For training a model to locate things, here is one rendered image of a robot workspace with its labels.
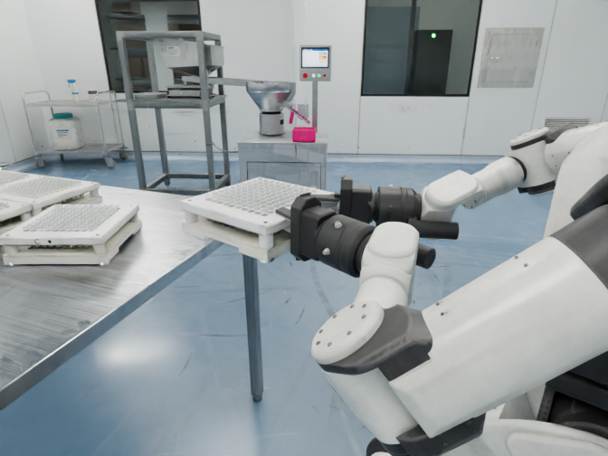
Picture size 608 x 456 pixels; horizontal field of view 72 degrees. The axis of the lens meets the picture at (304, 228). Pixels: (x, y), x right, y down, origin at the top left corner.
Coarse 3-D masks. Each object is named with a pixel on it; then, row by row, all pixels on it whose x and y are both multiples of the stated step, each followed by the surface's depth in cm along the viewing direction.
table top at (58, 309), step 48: (144, 192) 155; (144, 240) 114; (192, 240) 114; (0, 288) 90; (48, 288) 90; (96, 288) 90; (144, 288) 90; (0, 336) 74; (48, 336) 74; (96, 336) 79; (0, 384) 63
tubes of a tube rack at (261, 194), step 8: (256, 184) 94; (264, 184) 94; (272, 184) 94; (224, 192) 88; (232, 192) 89; (240, 192) 89; (248, 192) 88; (256, 192) 88; (264, 192) 89; (272, 192) 89; (280, 192) 89; (288, 192) 91; (296, 192) 88; (304, 192) 89; (240, 200) 84; (248, 200) 84; (256, 200) 84; (264, 200) 84; (272, 200) 85; (280, 200) 83; (264, 208) 80
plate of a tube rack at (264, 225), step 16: (320, 192) 92; (192, 208) 84; (208, 208) 82; (224, 208) 82; (240, 208) 82; (288, 208) 81; (240, 224) 76; (256, 224) 74; (272, 224) 74; (288, 224) 77
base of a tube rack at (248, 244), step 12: (192, 228) 86; (204, 228) 84; (216, 228) 84; (228, 228) 84; (228, 240) 80; (240, 240) 79; (252, 240) 79; (276, 240) 79; (288, 240) 79; (252, 252) 77; (264, 252) 75; (276, 252) 76
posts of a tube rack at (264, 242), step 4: (336, 204) 90; (188, 212) 86; (188, 216) 86; (192, 216) 87; (196, 216) 87; (188, 220) 87; (192, 220) 87; (196, 220) 88; (260, 236) 75; (264, 236) 74; (268, 236) 74; (272, 236) 75; (260, 240) 75; (264, 240) 74; (268, 240) 74; (272, 240) 75; (260, 244) 75; (264, 244) 75; (268, 244) 75; (272, 244) 75; (264, 248) 75; (268, 248) 75
